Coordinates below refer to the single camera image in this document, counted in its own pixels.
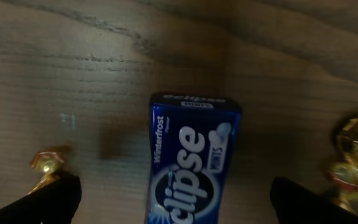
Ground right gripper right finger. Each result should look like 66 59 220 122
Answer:
269 176 358 224

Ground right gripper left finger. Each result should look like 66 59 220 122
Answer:
0 173 83 224

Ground blue candy pack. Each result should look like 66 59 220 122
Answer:
144 91 242 224

